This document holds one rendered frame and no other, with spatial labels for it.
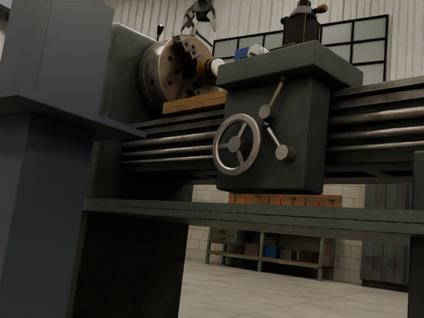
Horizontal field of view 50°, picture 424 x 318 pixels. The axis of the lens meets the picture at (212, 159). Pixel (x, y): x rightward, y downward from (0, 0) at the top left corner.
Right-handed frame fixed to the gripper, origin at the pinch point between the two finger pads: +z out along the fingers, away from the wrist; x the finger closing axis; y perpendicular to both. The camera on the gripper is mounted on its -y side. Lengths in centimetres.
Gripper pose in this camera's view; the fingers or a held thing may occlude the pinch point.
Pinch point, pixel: (197, 30)
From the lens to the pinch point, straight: 195.0
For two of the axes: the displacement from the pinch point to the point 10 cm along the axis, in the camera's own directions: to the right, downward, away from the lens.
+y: 2.8, 2.8, 9.2
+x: -9.4, -1.0, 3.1
